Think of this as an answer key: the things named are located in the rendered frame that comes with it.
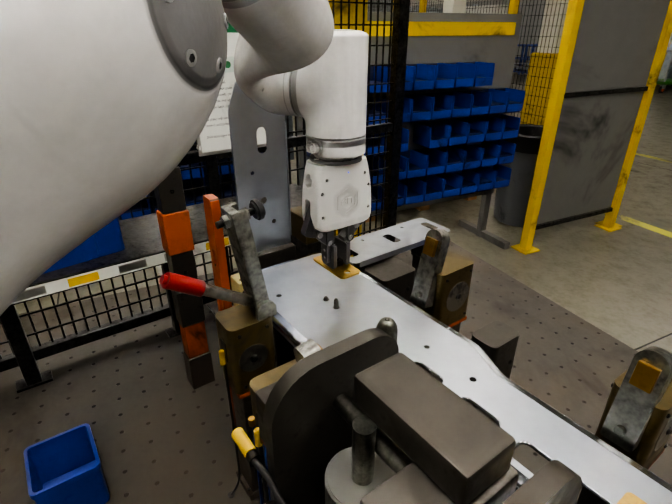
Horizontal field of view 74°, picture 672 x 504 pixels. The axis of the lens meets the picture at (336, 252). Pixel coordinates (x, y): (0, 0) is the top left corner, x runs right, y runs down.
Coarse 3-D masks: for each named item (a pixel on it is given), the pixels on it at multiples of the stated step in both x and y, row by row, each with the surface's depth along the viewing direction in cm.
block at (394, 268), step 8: (376, 264) 94; (384, 264) 94; (392, 264) 94; (400, 264) 94; (368, 272) 91; (376, 272) 91; (384, 272) 91; (392, 272) 91; (400, 272) 91; (408, 272) 91; (376, 280) 89; (384, 280) 88; (392, 280) 89; (400, 280) 90; (408, 280) 92; (392, 288) 89; (400, 288) 91; (408, 288) 92; (408, 296) 94
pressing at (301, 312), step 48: (288, 288) 81; (336, 288) 81; (384, 288) 82; (288, 336) 69; (336, 336) 69; (432, 336) 69; (480, 384) 59; (528, 432) 52; (576, 432) 52; (624, 480) 47
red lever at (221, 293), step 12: (168, 276) 56; (180, 276) 57; (168, 288) 56; (180, 288) 56; (192, 288) 57; (204, 288) 58; (216, 288) 60; (228, 300) 62; (240, 300) 63; (252, 300) 64
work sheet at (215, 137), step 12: (228, 24) 101; (228, 36) 102; (228, 48) 103; (228, 60) 104; (228, 72) 105; (228, 84) 106; (228, 96) 107; (216, 108) 106; (216, 120) 108; (204, 132) 107; (216, 132) 109; (228, 132) 110; (264, 132) 116; (204, 144) 108; (216, 144) 110; (228, 144) 111; (264, 144) 117
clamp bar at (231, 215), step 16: (224, 208) 58; (256, 208) 59; (224, 224) 57; (240, 224) 57; (240, 240) 58; (240, 256) 60; (256, 256) 60; (240, 272) 63; (256, 272) 61; (256, 288) 62; (256, 304) 63
